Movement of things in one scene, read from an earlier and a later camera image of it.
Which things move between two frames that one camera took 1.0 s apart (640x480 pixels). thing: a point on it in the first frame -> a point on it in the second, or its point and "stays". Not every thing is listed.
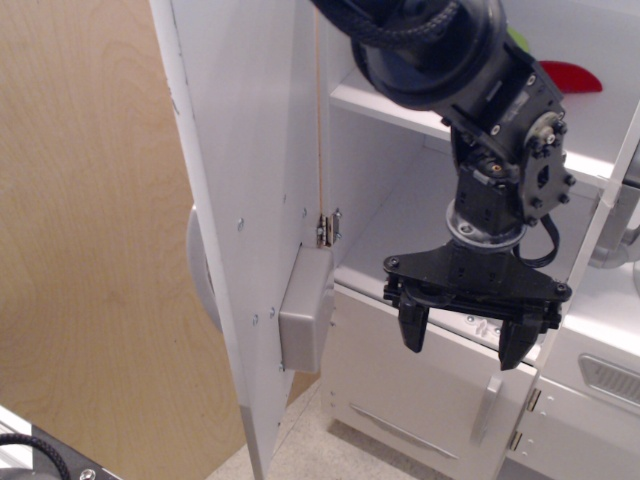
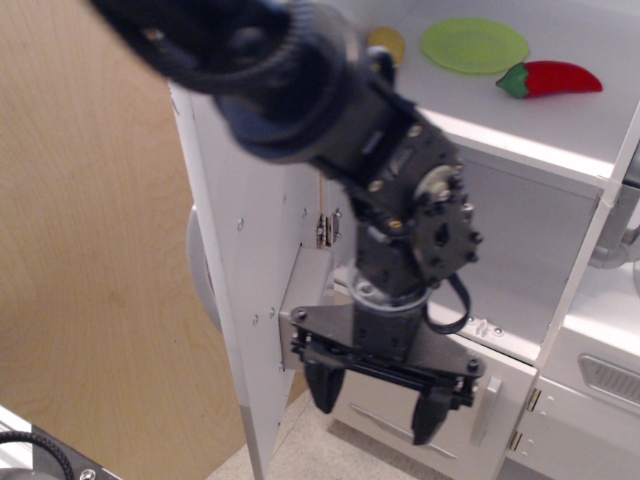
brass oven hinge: [533, 401] stays
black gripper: [466, 277] -> [395, 341]
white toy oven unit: [583, 422] stays
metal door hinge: [328, 229] stays
